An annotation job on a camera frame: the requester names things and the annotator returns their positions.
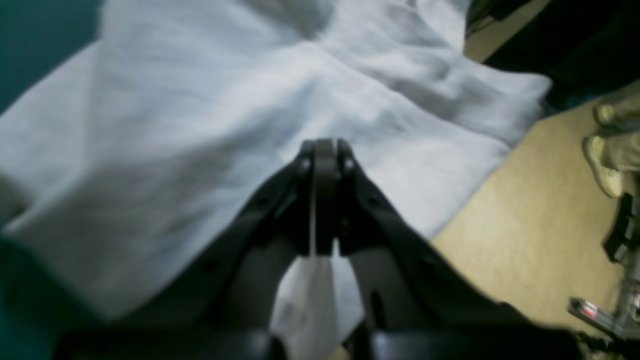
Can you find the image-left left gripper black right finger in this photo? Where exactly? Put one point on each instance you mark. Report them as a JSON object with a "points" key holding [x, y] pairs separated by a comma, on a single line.
{"points": [[417, 307]]}

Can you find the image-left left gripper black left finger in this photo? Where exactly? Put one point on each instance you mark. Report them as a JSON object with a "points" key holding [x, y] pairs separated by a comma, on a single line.
{"points": [[220, 307]]}

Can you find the white T-shirt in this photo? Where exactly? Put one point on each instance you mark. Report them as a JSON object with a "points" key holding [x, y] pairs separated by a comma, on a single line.
{"points": [[123, 163]]}

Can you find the teal table cloth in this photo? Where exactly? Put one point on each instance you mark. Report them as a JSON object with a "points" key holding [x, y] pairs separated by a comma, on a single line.
{"points": [[36, 37]]}

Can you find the beige shoes on floor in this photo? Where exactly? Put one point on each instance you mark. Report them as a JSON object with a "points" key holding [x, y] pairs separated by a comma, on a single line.
{"points": [[612, 159]]}

